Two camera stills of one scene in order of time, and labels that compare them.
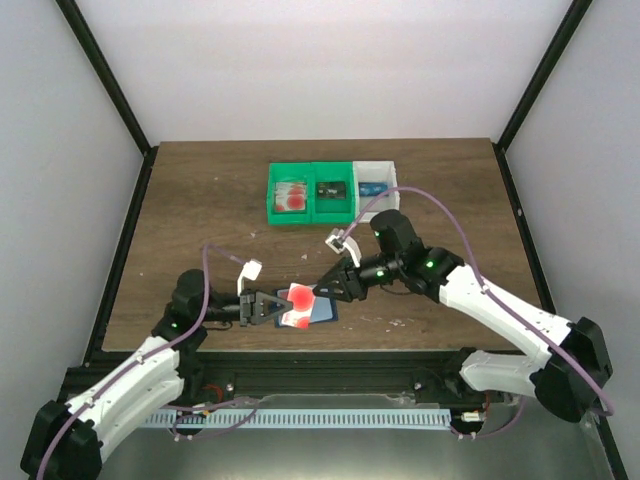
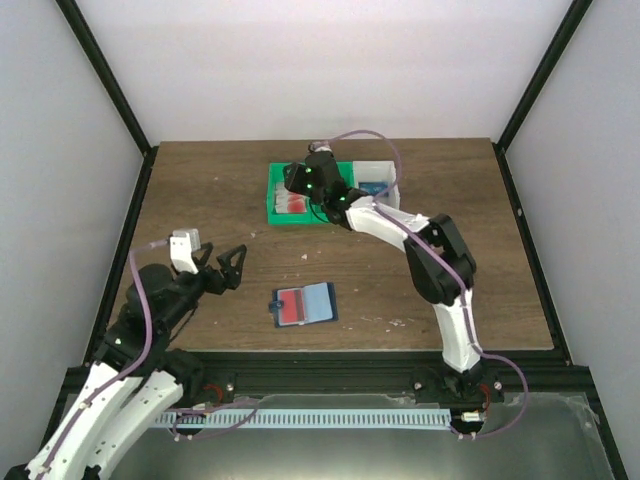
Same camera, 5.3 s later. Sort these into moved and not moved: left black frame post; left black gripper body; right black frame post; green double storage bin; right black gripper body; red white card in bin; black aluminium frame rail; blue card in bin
Moved: right black gripper body; left black gripper body
Not moved: blue card in bin; left black frame post; red white card in bin; green double storage bin; black aluminium frame rail; right black frame post
